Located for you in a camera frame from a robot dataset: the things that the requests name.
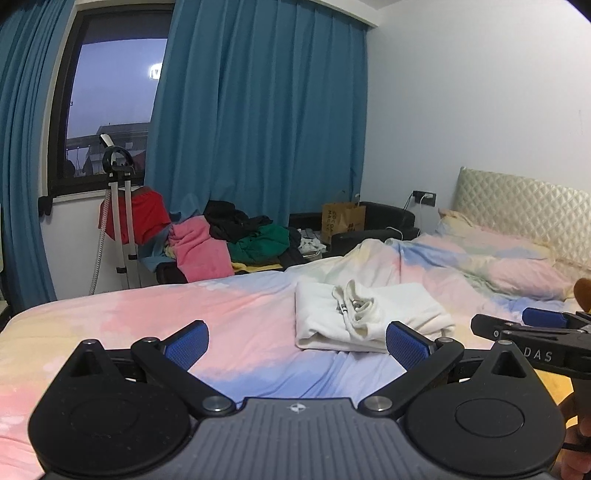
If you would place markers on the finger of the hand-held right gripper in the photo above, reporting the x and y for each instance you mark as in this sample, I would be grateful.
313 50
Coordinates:
545 316
491 325

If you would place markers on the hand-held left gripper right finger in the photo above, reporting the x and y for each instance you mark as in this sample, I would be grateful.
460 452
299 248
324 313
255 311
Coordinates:
406 345

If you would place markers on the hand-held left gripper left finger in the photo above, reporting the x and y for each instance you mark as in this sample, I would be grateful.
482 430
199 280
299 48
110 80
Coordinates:
187 345

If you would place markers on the white hoodie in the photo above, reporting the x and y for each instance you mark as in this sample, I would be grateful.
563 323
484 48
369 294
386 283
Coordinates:
369 307

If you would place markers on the black clothes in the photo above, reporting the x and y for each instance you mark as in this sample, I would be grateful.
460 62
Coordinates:
231 221

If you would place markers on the person's right hand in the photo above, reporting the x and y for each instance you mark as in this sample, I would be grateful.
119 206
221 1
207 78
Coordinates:
577 424

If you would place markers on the brown furry object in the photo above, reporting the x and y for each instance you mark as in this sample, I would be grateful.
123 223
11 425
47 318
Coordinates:
584 293

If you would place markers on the pastel bed sheet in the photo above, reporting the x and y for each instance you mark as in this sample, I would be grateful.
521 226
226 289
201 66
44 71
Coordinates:
231 304

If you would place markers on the pastel duvet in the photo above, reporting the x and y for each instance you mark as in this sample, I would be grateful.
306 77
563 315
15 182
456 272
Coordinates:
438 258

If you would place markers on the pastel pillow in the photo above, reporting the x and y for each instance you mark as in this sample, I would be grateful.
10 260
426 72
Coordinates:
489 230

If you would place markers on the pink towel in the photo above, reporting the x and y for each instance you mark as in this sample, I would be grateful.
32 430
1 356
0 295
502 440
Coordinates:
201 249

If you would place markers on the light blue cloth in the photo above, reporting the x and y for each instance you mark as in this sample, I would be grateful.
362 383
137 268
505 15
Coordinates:
154 251

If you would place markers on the yellow cloth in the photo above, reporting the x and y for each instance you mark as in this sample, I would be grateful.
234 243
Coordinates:
251 267

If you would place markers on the cream quilted headboard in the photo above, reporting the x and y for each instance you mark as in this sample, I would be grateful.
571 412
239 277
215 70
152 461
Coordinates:
521 203

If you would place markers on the green garment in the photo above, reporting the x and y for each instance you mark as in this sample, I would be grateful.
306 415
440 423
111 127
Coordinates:
258 242

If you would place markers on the black armchair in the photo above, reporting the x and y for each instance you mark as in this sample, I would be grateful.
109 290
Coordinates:
383 221

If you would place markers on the brown paper bag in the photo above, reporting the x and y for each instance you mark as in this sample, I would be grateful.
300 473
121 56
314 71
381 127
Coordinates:
342 220

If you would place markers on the red cloth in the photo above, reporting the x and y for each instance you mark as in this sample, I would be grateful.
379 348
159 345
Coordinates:
138 212

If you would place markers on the white garment steamer stand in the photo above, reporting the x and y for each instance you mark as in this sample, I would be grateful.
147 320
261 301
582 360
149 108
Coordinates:
117 198

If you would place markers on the wide blue curtain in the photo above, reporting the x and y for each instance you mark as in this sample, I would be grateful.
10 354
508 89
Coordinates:
258 106

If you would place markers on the narrow blue curtain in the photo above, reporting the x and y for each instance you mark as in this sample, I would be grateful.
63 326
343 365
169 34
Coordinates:
23 152

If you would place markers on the dark framed window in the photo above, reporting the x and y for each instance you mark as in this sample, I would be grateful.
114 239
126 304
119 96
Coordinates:
111 92

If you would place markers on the black wall socket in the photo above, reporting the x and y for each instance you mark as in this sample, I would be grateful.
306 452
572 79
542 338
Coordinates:
424 197

